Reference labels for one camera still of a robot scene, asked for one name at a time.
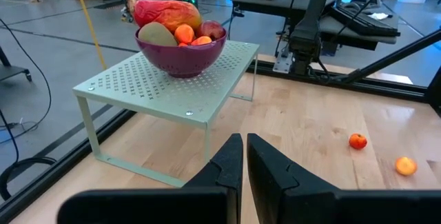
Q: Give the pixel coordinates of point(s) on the mint green perforated shelf riser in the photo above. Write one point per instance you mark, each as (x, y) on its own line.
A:
(155, 93)

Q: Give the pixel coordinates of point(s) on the purple colander bowl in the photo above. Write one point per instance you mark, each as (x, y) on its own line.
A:
(179, 60)

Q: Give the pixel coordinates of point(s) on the dark red plum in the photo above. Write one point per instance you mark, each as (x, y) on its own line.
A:
(212, 29)

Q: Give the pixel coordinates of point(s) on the silver arm base bracket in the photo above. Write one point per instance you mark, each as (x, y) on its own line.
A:
(282, 63)

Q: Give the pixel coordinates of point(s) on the black cart base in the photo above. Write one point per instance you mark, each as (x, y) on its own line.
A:
(13, 70)

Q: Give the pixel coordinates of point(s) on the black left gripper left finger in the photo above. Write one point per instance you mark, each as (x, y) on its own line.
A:
(220, 179)

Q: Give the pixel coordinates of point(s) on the small orange yellow pear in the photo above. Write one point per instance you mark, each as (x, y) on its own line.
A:
(406, 166)
(201, 40)
(184, 33)

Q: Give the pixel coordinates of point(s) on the brown green kiwi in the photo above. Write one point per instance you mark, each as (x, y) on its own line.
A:
(156, 35)

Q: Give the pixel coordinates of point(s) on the black keyboard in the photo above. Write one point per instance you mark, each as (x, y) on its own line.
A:
(365, 24)

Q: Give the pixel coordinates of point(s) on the black aluminium frame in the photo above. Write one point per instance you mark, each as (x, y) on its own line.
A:
(379, 88)

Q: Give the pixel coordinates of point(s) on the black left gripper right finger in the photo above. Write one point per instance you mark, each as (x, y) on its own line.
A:
(275, 186)

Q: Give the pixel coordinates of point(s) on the black desk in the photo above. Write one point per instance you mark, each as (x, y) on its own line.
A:
(286, 1)

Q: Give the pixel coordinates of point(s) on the red yellow mango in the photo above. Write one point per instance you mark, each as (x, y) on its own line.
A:
(165, 12)

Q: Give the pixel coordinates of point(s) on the small red orange round fruit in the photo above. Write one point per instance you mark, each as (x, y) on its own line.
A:
(357, 141)

